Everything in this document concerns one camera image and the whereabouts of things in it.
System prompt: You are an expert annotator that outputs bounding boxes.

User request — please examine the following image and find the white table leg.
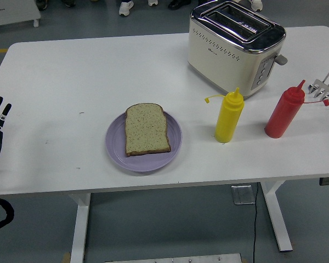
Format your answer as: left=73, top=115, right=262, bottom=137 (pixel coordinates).
left=259, top=180, right=293, bottom=252
left=68, top=192, right=92, bottom=263

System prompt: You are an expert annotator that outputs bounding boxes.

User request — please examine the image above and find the bread slice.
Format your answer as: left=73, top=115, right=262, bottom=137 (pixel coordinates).
left=125, top=102, right=172, bottom=158

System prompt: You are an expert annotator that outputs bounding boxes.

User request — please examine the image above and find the small metal floor plate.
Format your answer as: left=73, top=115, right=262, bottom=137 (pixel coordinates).
left=230, top=185, right=256, bottom=205

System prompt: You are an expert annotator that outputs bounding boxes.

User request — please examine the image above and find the black floor cable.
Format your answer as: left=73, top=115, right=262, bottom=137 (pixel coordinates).
left=251, top=182, right=260, bottom=263

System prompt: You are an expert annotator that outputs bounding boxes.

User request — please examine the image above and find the long metal base plate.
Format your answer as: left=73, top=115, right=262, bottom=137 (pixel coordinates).
left=104, top=253, right=243, bottom=263

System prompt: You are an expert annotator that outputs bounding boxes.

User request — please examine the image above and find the purple round plate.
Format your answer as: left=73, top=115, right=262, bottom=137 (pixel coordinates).
left=106, top=111, right=183, bottom=173

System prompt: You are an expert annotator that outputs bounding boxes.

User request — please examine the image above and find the yellow squeeze bottle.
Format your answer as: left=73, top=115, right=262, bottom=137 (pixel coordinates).
left=205, top=87, right=245, bottom=144

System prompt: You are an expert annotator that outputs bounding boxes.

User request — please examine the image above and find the person's black shoe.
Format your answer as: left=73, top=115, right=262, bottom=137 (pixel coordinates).
left=167, top=0, right=187, bottom=10

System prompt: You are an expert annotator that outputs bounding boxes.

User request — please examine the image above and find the white cabinet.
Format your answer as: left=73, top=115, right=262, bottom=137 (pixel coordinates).
left=0, top=0, right=42, bottom=28

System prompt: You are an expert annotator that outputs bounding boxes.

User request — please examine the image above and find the red squeeze bottle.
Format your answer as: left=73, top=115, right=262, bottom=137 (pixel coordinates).
left=264, top=79, right=329, bottom=139

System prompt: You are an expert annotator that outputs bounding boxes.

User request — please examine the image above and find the cream and chrome toaster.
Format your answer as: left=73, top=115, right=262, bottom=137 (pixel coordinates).
left=188, top=1, right=289, bottom=100

